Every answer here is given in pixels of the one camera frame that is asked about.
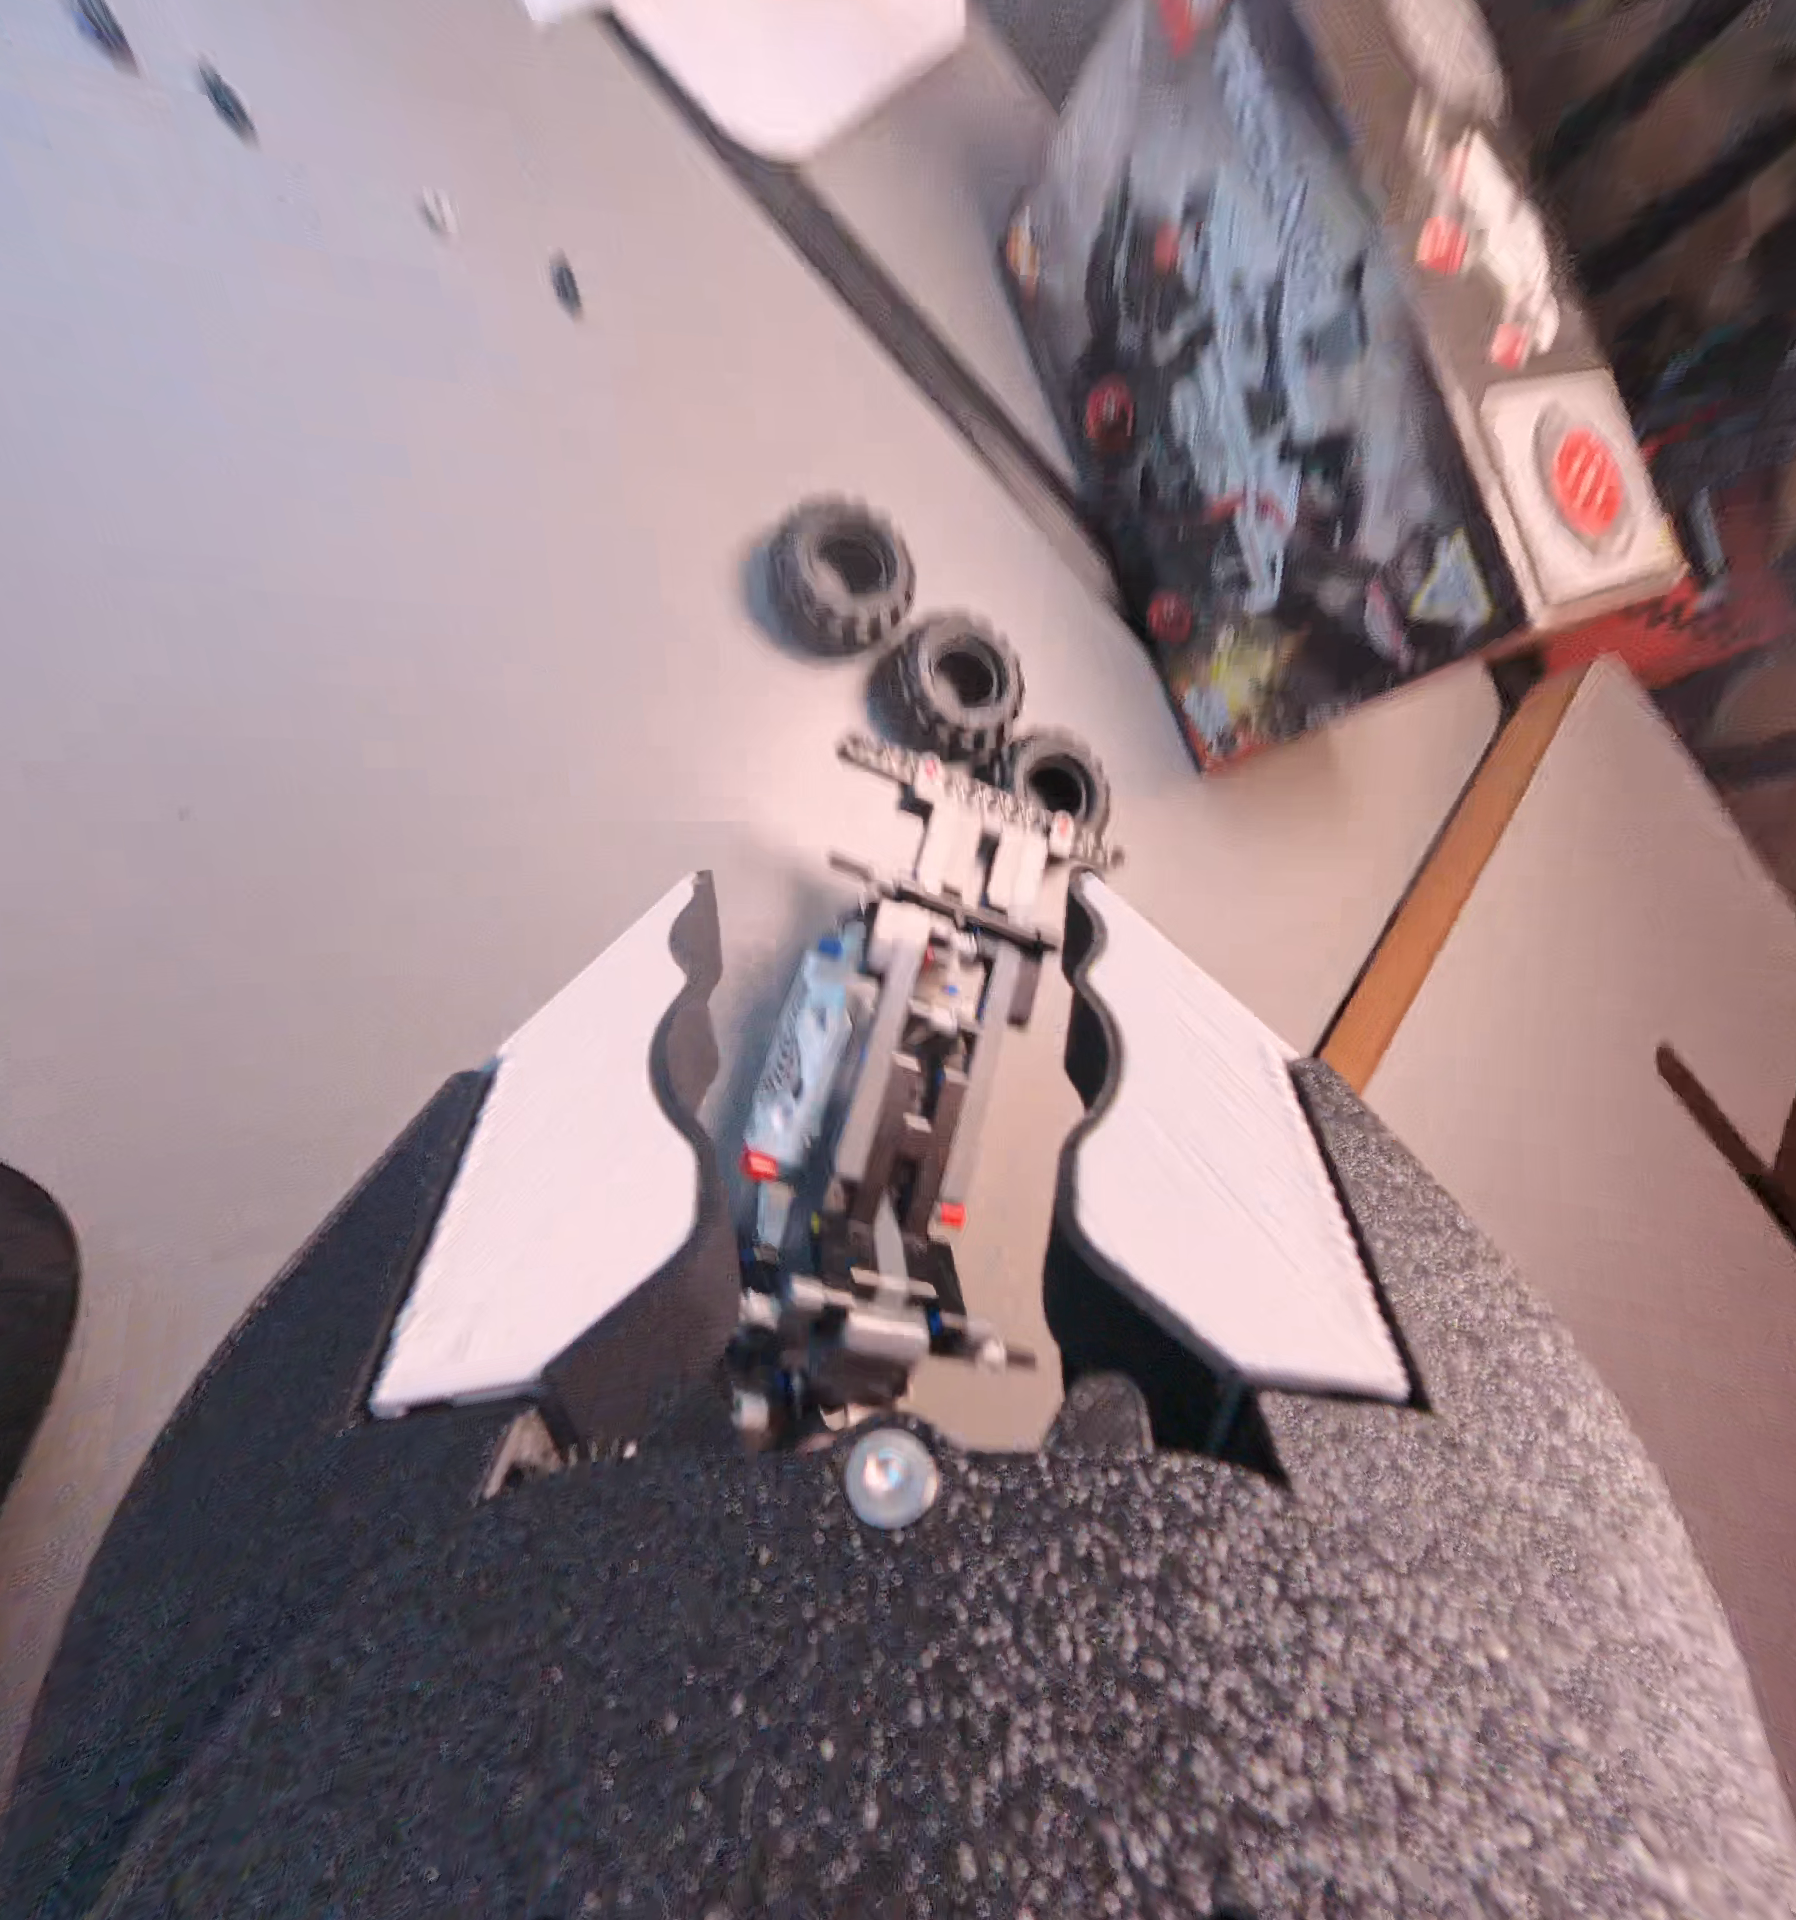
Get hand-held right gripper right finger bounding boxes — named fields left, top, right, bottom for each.
left=1052, top=871, right=1415, bottom=1407

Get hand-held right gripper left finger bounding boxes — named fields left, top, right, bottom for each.
left=367, top=871, right=730, bottom=1417

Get white toy truck chassis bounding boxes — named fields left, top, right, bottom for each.
left=724, top=729, right=1128, bottom=1448

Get grey desk with wooden edge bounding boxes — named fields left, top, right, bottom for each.
left=1319, top=654, right=1796, bottom=1920

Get black toy tire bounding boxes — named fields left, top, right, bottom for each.
left=764, top=497, right=918, bottom=658
left=880, top=611, right=1029, bottom=761
left=1001, top=722, right=1118, bottom=845

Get toy truck box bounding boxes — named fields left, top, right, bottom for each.
left=997, top=0, right=1691, bottom=774

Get scattered small building pieces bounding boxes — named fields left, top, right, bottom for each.
left=0, top=0, right=588, bottom=319

